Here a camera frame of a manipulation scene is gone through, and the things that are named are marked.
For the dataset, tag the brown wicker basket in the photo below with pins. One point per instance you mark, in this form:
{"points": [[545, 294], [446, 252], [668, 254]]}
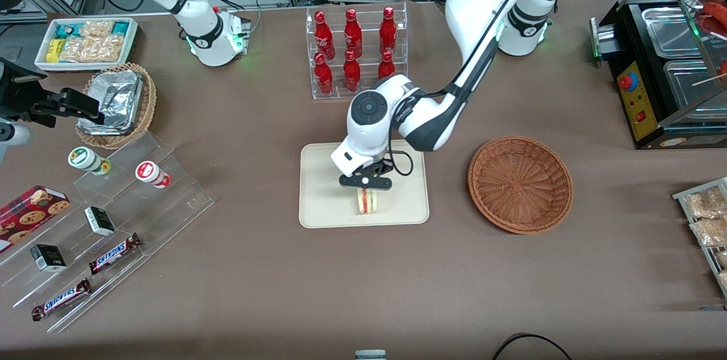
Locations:
{"points": [[519, 184]]}

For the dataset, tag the red cola bottle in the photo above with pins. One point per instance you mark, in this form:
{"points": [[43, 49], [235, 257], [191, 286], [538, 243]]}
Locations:
{"points": [[324, 36], [386, 67], [323, 75], [351, 72], [352, 34], [388, 32]]}

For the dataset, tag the red lid yogurt cup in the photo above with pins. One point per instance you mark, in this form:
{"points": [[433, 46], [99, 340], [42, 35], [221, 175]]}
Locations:
{"points": [[149, 171]]}

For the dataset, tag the stainless steel pan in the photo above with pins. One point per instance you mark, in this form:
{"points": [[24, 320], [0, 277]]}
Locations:
{"points": [[670, 33], [690, 87]]}

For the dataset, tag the silver foil pack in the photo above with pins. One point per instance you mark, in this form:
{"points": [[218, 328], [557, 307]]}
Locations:
{"points": [[105, 126], [116, 93]]}

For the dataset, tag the white rectangular snack bin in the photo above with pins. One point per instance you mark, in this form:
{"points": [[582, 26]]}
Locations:
{"points": [[132, 42]]}

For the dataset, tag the light wicker basket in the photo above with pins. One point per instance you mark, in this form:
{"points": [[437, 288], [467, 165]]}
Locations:
{"points": [[149, 101]]}

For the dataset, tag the clear acrylic stepped shelf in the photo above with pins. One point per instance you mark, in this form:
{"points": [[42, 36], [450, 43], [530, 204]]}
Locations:
{"points": [[170, 201]]}

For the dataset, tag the triangular sandwich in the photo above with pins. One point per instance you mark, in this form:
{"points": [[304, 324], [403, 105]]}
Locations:
{"points": [[368, 204]]}

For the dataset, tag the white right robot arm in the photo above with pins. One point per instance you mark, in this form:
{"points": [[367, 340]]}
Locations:
{"points": [[200, 25]]}

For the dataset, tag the teal snack packet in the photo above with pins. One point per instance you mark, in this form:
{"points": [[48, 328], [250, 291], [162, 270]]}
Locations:
{"points": [[67, 31], [120, 28]]}

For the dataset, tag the Snickers chocolate bar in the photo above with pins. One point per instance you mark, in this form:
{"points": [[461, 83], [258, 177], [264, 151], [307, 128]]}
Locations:
{"points": [[61, 299], [113, 253]]}

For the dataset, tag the clear acrylic bottle rack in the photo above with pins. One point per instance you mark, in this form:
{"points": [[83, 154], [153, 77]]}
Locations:
{"points": [[369, 67]]}

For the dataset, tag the grey metal bracket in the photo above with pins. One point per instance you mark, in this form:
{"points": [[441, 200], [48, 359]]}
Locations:
{"points": [[370, 355]]}

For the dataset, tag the clear rice cracker bag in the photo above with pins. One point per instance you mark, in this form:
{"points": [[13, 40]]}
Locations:
{"points": [[93, 49], [96, 28]]}

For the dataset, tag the green lid yogurt cup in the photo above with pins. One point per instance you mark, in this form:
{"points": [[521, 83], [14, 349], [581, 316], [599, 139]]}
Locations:
{"points": [[84, 158]]}

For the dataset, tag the clear snack bag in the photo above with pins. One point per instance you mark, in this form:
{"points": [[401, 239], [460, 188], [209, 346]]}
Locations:
{"points": [[723, 280], [704, 204], [721, 259], [710, 232]]}

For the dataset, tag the red sausage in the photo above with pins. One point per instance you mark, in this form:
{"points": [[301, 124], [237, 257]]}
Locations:
{"points": [[717, 15]]}

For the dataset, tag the black food warmer machine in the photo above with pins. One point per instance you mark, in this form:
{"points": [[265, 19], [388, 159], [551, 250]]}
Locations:
{"points": [[639, 107]]}

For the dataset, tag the tray of packaged snacks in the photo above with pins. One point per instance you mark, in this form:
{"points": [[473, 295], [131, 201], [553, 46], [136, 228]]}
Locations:
{"points": [[679, 196]]}

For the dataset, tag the beige plastic tray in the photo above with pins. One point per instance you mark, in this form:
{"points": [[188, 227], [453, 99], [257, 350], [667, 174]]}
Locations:
{"points": [[318, 201]]}

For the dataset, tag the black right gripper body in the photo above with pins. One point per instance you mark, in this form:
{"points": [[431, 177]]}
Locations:
{"points": [[19, 91]]}

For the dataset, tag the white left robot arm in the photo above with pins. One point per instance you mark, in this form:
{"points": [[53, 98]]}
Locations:
{"points": [[483, 13]]}

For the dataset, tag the red cookie box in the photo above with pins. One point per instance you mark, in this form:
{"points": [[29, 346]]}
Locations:
{"points": [[31, 212]]}

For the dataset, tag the small black box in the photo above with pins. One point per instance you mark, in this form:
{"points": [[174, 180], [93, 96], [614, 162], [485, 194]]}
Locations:
{"points": [[48, 258], [100, 221]]}

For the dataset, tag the yellow snack packet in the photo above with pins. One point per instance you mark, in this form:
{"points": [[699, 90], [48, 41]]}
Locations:
{"points": [[54, 50]]}

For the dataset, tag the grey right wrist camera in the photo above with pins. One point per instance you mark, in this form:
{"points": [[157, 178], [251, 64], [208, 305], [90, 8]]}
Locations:
{"points": [[12, 134]]}

